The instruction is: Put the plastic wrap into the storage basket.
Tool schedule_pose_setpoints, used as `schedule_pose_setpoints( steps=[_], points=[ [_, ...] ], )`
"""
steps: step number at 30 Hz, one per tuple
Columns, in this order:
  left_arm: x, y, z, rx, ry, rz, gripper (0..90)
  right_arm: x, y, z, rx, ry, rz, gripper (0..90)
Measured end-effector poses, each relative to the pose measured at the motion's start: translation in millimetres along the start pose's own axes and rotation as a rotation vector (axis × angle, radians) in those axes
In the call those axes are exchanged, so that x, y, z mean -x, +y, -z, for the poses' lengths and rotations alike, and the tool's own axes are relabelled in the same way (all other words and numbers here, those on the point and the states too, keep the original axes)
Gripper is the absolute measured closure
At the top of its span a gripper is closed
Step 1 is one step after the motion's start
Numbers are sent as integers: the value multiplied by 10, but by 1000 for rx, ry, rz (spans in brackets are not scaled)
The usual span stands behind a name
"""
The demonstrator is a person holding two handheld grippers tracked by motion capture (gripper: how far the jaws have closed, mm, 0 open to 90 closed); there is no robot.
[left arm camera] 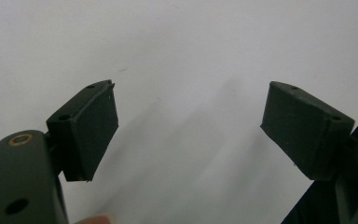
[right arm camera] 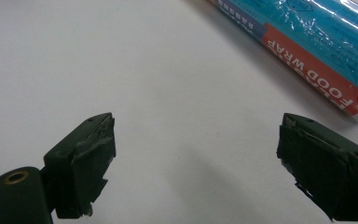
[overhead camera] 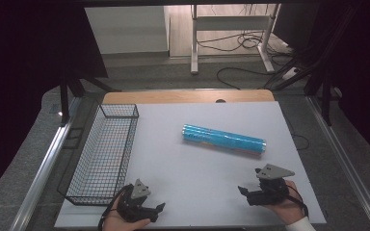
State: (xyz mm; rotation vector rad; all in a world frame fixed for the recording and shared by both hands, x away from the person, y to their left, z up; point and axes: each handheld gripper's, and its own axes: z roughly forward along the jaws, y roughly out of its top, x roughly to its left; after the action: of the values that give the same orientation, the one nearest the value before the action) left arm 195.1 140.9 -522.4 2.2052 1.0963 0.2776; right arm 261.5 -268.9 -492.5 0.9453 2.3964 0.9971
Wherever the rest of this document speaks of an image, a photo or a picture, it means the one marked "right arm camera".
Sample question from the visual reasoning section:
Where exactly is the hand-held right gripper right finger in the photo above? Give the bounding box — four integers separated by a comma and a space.
275, 112, 358, 222

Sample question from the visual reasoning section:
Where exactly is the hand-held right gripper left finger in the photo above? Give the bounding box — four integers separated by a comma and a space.
42, 112, 117, 219

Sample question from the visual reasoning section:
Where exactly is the blue and red wrap roll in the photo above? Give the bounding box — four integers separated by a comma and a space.
205, 0, 358, 117

